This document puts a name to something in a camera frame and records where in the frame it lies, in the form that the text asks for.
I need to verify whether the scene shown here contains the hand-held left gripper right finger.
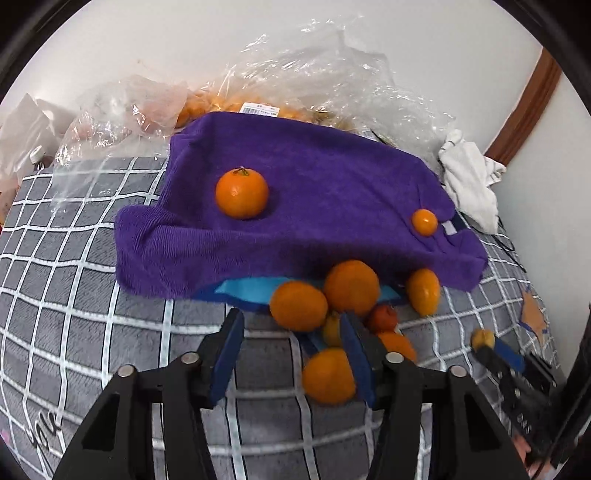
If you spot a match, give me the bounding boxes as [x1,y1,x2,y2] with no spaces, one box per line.
[340,313,532,480]

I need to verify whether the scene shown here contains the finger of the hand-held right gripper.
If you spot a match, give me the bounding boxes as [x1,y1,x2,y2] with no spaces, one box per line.
[475,346,518,393]
[492,338,528,374]

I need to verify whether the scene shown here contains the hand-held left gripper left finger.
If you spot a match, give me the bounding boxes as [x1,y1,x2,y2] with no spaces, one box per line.
[53,308,245,480]

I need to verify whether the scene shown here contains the small round kumquat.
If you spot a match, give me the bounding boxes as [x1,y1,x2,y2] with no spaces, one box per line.
[471,329,496,352]
[412,209,438,237]

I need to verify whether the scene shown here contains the large orange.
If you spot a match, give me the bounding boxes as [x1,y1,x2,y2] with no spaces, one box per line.
[322,260,381,315]
[269,281,329,333]
[302,348,357,406]

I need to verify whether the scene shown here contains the yellow kumquat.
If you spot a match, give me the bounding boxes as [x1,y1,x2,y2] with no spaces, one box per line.
[322,311,343,348]

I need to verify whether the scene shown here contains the medium orange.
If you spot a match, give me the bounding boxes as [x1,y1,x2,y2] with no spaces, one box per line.
[376,331,417,365]

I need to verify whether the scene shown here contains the small red fruit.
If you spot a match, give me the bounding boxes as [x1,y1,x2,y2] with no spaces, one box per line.
[368,305,399,333]

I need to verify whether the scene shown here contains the oval orange kumquat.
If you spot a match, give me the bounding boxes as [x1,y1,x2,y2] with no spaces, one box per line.
[405,268,441,317]

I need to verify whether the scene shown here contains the orange with green stem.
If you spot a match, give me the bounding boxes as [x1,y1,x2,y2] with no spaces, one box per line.
[215,167,269,220]

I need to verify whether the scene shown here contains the person's right hand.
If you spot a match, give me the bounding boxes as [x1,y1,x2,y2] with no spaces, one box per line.
[513,436,551,480]

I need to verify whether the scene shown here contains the white crumpled cloth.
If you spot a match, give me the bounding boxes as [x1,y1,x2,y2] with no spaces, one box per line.
[438,129,508,234]

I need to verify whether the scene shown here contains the purple towel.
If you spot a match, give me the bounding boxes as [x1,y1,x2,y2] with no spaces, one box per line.
[113,112,489,310]

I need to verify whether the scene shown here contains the pile of beige lumpy produce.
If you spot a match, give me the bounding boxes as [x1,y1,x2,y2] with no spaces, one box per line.
[314,108,370,136]

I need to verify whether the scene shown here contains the pile of bagged tangerines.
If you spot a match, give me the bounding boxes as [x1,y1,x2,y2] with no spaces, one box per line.
[139,91,208,130]

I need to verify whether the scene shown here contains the white barcode label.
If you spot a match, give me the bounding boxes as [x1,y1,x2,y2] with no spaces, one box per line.
[241,102,281,117]

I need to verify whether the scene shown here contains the brown wooden trim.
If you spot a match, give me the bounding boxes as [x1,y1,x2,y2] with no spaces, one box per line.
[485,46,563,167]

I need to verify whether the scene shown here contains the pile of bagged kumquats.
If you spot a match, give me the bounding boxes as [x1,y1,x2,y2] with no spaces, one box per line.
[198,90,324,123]

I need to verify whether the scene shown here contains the clear plastic bag of tangerines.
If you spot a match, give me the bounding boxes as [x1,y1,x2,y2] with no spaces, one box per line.
[53,76,206,206]

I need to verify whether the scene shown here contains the clear plastic bag of kumquats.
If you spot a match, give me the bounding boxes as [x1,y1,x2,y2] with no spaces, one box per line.
[217,18,402,134]

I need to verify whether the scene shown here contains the black cable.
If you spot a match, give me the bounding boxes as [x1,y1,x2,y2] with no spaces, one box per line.
[494,217,527,274]

